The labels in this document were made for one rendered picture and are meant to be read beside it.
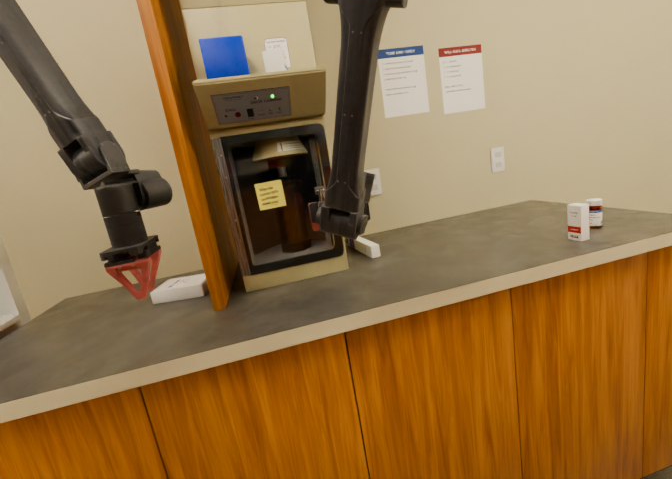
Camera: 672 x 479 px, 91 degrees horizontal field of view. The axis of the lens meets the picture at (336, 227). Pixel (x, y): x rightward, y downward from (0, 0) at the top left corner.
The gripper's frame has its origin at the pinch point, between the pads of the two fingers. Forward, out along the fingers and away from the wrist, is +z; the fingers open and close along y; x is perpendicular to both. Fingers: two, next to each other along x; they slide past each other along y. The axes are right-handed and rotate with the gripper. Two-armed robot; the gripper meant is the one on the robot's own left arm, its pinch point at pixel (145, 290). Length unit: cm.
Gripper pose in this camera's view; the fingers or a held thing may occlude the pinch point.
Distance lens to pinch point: 71.8
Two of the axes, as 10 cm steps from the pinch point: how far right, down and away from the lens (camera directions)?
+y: -2.2, -1.6, 9.6
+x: -9.6, 2.0, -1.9
